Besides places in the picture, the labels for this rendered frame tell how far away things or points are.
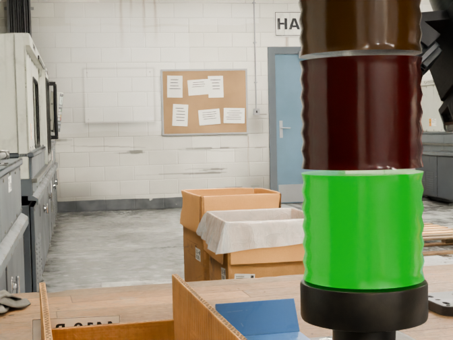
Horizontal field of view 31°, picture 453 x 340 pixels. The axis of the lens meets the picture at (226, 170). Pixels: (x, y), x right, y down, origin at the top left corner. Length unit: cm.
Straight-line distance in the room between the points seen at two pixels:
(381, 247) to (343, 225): 1
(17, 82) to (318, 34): 483
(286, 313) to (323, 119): 48
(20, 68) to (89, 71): 622
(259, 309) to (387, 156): 48
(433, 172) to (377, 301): 1132
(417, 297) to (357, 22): 8
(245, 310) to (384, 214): 47
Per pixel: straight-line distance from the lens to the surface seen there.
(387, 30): 25
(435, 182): 1152
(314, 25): 25
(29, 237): 509
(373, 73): 24
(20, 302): 97
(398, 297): 25
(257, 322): 71
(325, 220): 25
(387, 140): 24
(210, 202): 452
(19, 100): 505
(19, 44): 507
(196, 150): 1135
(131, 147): 1126
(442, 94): 68
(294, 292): 100
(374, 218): 24
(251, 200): 458
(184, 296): 68
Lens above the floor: 110
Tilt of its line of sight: 3 degrees down
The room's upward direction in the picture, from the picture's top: 1 degrees counter-clockwise
